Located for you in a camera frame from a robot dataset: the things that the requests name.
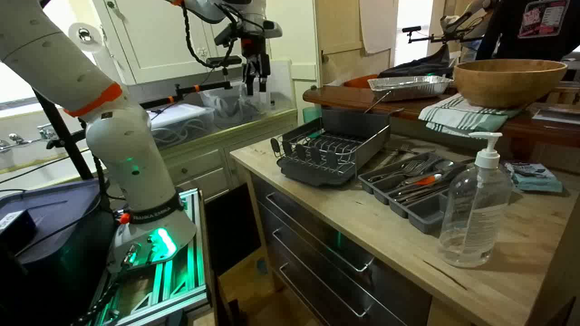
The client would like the black equipment box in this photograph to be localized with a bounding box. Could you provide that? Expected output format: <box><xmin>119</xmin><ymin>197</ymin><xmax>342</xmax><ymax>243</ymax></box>
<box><xmin>0</xmin><ymin>177</ymin><xmax>119</xmax><ymax>326</ymax></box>

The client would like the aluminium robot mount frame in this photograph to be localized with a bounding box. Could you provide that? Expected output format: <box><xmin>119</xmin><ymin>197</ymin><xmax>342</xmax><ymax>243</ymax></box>
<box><xmin>83</xmin><ymin>186</ymin><xmax>213</xmax><ymax>326</ymax></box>

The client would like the black tripod pole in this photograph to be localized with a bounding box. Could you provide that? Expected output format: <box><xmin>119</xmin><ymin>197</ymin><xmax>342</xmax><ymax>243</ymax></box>
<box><xmin>32</xmin><ymin>89</ymin><xmax>95</xmax><ymax>183</ymax></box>

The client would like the grey cutlery tray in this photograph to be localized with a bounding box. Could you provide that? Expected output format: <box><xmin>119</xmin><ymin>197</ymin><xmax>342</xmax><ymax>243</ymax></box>
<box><xmin>356</xmin><ymin>152</ymin><xmax>478</xmax><ymax>235</ymax></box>

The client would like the clear hand sanitizer bottle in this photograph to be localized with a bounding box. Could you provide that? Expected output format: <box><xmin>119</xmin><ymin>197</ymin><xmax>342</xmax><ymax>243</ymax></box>
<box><xmin>438</xmin><ymin>130</ymin><xmax>514</xmax><ymax>270</ymax></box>

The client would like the black bag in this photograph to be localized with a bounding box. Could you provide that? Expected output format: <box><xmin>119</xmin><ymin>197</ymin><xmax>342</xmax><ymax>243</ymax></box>
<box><xmin>376</xmin><ymin>43</ymin><xmax>454</xmax><ymax>80</ymax></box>

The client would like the dark wooden table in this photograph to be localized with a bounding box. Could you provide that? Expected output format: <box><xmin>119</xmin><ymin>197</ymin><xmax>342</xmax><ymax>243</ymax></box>
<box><xmin>300</xmin><ymin>71</ymin><xmax>580</xmax><ymax>163</ymax></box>

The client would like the blue sponge pack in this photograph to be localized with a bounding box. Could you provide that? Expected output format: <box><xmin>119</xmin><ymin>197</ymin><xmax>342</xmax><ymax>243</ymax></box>
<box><xmin>505</xmin><ymin>159</ymin><xmax>565</xmax><ymax>195</ymax></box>

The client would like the person in black shirt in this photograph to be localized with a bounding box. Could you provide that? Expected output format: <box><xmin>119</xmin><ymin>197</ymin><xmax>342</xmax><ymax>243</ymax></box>
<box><xmin>476</xmin><ymin>0</ymin><xmax>580</xmax><ymax>61</ymax></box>

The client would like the aluminium foil tray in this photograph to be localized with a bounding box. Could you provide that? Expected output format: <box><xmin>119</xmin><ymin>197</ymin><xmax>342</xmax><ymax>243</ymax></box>
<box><xmin>365</xmin><ymin>74</ymin><xmax>454</xmax><ymax>103</ymax></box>

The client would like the steel drawer cabinet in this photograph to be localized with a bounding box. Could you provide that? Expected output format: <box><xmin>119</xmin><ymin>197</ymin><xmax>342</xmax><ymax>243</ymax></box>
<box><xmin>249</xmin><ymin>174</ymin><xmax>432</xmax><ymax>326</ymax></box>

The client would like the steel table knife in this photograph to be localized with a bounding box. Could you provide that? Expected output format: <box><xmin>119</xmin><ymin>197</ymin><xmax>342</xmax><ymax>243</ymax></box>
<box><xmin>362</xmin><ymin>89</ymin><xmax>394</xmax><ymax>116</ymax></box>

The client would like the striped dish towel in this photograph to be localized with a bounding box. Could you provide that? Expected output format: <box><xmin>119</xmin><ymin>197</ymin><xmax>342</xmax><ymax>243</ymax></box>
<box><xmin>416</xmin><ymin>92</ymin><xmax>521</xmax><ymax>139</ymax></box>

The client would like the clear plastic bin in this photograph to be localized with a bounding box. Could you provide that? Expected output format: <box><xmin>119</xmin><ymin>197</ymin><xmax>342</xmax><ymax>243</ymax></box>
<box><xmin>197</xmin><ymin>60</ymin><xmax>296</xmax><ymax>130</ymax></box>

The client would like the orange handled utensil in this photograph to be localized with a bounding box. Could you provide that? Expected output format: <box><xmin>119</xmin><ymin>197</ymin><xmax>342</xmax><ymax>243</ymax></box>
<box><xmin>412</xmin><ymin>172</ymin><xmax>445</xmax><ymax>188</ymax></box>

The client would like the wooden bowl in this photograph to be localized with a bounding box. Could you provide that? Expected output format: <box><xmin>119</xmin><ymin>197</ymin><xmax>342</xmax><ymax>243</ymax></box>
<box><xmin>451</xmin><ymin>58</ymin><xmax>568</xmax><ymax>110</ymax></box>

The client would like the white lidded plastic bin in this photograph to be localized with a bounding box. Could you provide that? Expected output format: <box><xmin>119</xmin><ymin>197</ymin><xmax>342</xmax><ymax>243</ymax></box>
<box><xmin>144</xmin><ymin>101</ymin><xmax>219</xmax><ymax>148</ymax></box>

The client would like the grey dish rack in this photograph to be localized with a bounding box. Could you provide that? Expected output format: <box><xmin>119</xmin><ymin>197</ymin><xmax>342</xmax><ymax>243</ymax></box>
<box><xmin>267</xmin><ymin>107</ymin><xmax>393</xmax><ymax>188</ymax></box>

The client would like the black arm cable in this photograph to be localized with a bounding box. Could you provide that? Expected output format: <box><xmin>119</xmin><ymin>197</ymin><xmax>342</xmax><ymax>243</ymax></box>
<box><xmin>179</xmin><ymin>4</ymin><xmax>244</xmax><ymax>72</ymax></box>

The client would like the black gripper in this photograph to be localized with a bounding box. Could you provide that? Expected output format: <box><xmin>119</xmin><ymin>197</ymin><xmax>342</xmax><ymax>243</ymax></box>
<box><xmin>238</xmin><ymin>36</ymin><xmax>273</xmax><ymax>98</ymax></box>

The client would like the white wall fixture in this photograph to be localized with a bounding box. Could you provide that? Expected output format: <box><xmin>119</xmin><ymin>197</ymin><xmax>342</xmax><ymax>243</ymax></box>
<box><xmin>66</xmin><ymin>22</ymin><xmax>104</xmax><ymax>54</ymax></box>

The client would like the black metal stand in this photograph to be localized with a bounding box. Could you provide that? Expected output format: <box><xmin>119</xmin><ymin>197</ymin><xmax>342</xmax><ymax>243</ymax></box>
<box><xmin>400</xmin><ymin>11</ymin><xmax>487</xmax><ymax>47</ymax></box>

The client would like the chrome faucet fixture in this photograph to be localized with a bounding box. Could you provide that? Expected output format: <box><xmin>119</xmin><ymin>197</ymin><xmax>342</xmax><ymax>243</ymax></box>
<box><xmin>0</xmin><ymin>123</ymin><xmax>61</xmax><ymax>156</ymax></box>

